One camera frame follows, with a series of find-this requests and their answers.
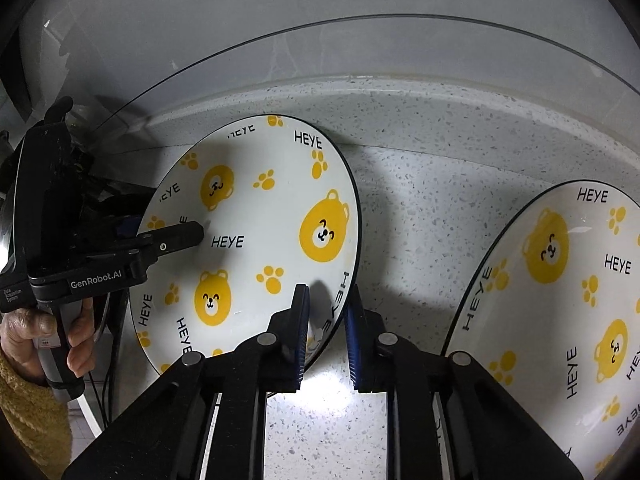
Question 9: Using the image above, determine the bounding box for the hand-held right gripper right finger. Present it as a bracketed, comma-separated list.
[343, 285, 586, 480]

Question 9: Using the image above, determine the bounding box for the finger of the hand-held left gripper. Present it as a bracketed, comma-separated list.
[135, 221, 206, 267]
[102, 210, 147, 241]

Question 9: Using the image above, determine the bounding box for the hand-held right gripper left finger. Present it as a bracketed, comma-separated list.
[61, 284, 311, 480]

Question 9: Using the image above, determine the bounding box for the white plate with yellow bears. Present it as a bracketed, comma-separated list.
[442, 179, 640, 480]
[127, 114, 362, 376]

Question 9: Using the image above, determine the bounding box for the person's left forearm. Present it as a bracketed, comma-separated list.
[0, 350, 74, 480]

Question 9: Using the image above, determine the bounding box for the person's left hand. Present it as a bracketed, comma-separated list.
[0, 299, 99, 387]

